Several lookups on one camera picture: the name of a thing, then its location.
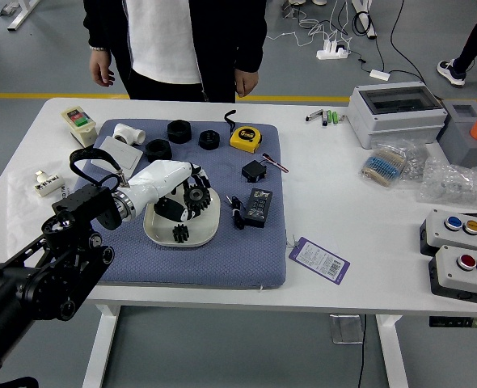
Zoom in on large black hex nut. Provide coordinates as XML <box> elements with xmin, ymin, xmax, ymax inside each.
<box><xmin>167</xmin><ymin>120</ymin><xmax>192</xmax><ymax>144</ymax></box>
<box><xmin>145</xmin><ymin>138</ymin><xmax>171</xmax><ymax>164</ymax></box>

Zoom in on white background table leg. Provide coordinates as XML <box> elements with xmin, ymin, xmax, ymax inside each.
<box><xmin>0</xmin><ymin>0</ymin><xmax>41</xmax><ymax>32</ymax></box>
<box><xmin>351</xmin><ymin>0</ymin><xmax>379</xmax><ymax>40</ymax></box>

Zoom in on blue-grey quilted mat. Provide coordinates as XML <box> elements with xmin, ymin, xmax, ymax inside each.
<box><xmin>69</xmin><ymin>118</ymin><xmax>288</xmax><ymax>290</ymax></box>

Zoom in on tangled white cables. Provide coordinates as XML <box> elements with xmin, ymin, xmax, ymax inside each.
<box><xmin>298</xmin><ymin>0</ymin><xmax>355</xmax><ymax>48</ymax></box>

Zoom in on thin white cable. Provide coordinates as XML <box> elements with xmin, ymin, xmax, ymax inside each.
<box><xmin>267</xmin><ymin>31</ymin><xmax>324</xmax><ymax>48</ymax></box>

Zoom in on black floor cable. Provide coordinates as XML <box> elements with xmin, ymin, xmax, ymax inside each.
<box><xmin>390</xmin><ymin>0</ymin><xmax>428</xmax><ymax>86</ymax></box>

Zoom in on white power strip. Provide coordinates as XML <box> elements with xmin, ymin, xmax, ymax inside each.
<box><xmin>316</xmin><ymin>40</ymin><xmax>351</xmax><ymax>61</ymax></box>

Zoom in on white lamp adapter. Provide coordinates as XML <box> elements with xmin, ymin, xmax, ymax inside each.
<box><xmin>33</xmin><ymin>169</ymin><xmax>66</xmax><ymax>199</ymax></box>

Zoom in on black table height controller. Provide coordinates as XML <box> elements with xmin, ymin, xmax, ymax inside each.
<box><xmin>428</xmin><ymin>316</ymin><xmax>477</xmax><ymax>329</ymax></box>

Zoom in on yellow tape measure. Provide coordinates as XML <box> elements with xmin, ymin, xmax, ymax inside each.
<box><xmin>222</xmin><ymin>108</ymin><xmax>264</xmax><ymax>154</ymax></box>

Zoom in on black cable with connector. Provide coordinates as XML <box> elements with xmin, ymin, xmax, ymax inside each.
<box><xmin>225</xmin><ymin>195</ymin><xmax>247</xmax><ymax>231</ymax></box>

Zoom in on white pipe tee fitting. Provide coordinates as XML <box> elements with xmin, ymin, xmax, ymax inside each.
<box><xmin>112</xmin><ymin>122</ymin><xmax>146</xmax><ymax>146</ymax></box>

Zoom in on grey metal floor plate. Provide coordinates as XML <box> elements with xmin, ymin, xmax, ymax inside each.
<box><xmin>329</xmin><ymin>314</ymin><xmax>365</xmax><ymax>346</ymax></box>

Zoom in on small black gear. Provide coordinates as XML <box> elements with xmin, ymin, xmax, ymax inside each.
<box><xmin>171</xmin><ymin>223</ymin><xmax>190</xmax><ymax>245</ymax></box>

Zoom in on bubble wrap bag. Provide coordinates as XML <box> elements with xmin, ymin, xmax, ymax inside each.
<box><xmin>416</xmin><ymin>156</ymin><xmax>477</xmax><ymax>211</ymax></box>

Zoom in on clear plastic bag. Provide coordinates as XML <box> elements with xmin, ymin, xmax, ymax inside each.
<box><xmin>6</xmin><ymin>163</ymin><xmax>76</xmax><ymax>203</ymax></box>

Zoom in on big black gear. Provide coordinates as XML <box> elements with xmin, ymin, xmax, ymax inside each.
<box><xmin>181</xmin><ymin>183</ymin><xmax>212</xmax><ymax>217</ymax></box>

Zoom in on black digital display module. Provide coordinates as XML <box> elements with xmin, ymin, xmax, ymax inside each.
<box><xmin>242</xmin><ymin>188</ymin><xmax>273</xmax><ymax>229</ymax></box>

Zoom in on black cable under table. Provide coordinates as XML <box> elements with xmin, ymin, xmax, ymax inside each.
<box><xmin>357</xmin><ymin>314</ymin><xmax>368</xmax><ymax>388</ymax></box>

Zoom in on small black hex nut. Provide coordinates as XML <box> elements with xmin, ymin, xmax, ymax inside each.
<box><xmin>198</xmin><ymin>129</ymin><xmax>222</xmax><ymax>151</ymax></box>

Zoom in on grey block housing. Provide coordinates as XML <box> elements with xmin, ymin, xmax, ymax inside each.
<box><xmin>437</xmin><ymin>99</ymin><xmax>477</xmax><ymax>174</ymax></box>

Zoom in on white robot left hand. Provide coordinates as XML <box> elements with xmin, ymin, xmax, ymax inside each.
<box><xmin>121</xmin><ymin>159</ymin><xmax>212</xmax><ymax>222</ymax></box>

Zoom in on purple printed tag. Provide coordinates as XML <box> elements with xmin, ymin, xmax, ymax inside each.
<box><xmin>288</xmin><ymin>237</ymin><xmax>351</xmax><ymax>287</ymax></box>

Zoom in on grey metal floor bracket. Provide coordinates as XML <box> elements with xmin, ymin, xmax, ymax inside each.
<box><xmin>281</xmin><ymin>0</ymin><xmax>301</xmax><ymax>19</ymax></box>

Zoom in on bag of blue resistors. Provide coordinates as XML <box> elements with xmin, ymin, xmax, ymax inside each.
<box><xmin>359</xmin><ymin>141</ymin><xmax>412</xmax><ymax>189</ymax></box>

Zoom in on bag of small metal parts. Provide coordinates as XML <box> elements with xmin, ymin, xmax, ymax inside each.
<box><xmin>399</xmin><ymin>139</ymin><xmax>432</xmax><ymax>191</ymax></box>

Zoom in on person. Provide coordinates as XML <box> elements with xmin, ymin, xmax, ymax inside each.
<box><xmin>436</xmin><ymin>0</ymin><xmax>477</xmax><ymax>88</ymax></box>
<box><xmin>82</xmin><ymin>0</ymin><xmax>268</xmax><ymax>104</ymax></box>

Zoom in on red and black wire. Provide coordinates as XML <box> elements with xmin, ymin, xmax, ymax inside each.
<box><xmin>261</xmin><ymin>152</ymin><xmax>290</xmax><ymax>174</ymax></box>

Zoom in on person's right hand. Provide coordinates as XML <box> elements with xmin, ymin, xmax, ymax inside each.
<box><xmin>89</xmin><ymin>48</ymin><xmax>116</xmax><ymax>88</ymax></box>

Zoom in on white wall switch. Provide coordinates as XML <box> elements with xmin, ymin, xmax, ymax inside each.
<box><xmin>91</xmin><ymin>135</ymin><xmax>145</xmax><ymax>174</ymax></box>

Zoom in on person's left hand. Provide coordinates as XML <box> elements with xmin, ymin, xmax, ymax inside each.
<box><xmin>234</xmin><ymin>68</ymin><xmax>260</xmax><ymax>98</ymax></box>

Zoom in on red-green button control box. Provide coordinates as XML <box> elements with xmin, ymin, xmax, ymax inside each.
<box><xmin>428</xmin><ymin>245</ymin><xmax>477</xmax><ymax>307</ymax></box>

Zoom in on coiled black cable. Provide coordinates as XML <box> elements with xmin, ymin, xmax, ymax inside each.
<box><xmin>352</xmin><ymin>11</ymin><xmax>376</xmax><ymax>40</ymax></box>

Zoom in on beige red-green push switch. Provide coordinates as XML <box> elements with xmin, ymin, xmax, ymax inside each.
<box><xmin>60</xmin><ymin>106</ymin><xmax>98</xmax><ymax>149</ymax></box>

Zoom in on three-button control box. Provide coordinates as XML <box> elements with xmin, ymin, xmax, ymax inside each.
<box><xmin>420</xmin><ymin>209</ymin><xmax>477</xmax><ymax>258</ymax></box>

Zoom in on white square plate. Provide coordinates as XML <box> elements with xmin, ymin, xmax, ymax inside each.
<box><xmin>142</xmin><ymin>183</ymin><xmax>222</xmax><ymax>248</ymax></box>

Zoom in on black square module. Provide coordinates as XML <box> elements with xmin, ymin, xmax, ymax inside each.
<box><xmin>241</xmin><ymin>160</ymin><xmax>269</xmax><ymax>183</ymax></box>

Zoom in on grey distribution box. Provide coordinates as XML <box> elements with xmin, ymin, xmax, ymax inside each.
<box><xmin>347</xmin><ymin>82</ymin><xmax>450</xmax><ymax>150</ymax></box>

